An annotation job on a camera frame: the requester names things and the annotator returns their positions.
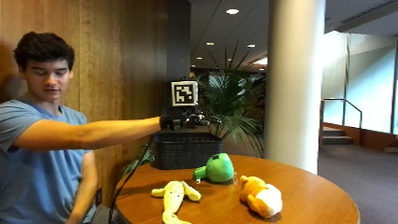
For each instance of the green potted palm plant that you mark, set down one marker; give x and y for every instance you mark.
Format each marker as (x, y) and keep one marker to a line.
(231, 102)

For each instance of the white marker cube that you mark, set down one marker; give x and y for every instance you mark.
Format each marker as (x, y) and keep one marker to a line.
(183, 93)

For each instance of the black woven basket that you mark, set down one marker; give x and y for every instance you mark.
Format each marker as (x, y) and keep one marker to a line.
(185, 151)

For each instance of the green plush toy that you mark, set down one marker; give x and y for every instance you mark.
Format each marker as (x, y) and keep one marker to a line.
(217, 168)

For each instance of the white round column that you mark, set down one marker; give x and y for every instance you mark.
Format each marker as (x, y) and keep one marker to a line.
(294, 84)

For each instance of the yellow banana plush toy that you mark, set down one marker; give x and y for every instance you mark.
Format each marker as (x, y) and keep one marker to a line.
(174, 196)

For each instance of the orange and white plush toy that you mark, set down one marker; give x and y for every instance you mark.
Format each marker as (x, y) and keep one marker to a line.
(261, 196)

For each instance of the steps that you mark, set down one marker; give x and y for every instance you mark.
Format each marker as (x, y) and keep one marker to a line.
(335, 136)

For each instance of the metal stair handrail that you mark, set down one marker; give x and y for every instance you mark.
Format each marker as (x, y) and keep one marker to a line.
(346, 105)

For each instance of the the person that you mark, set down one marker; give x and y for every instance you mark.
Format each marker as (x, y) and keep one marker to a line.
(45, 77)

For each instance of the blue t-shirt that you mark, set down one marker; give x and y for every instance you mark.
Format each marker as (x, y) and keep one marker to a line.
(33, 174)

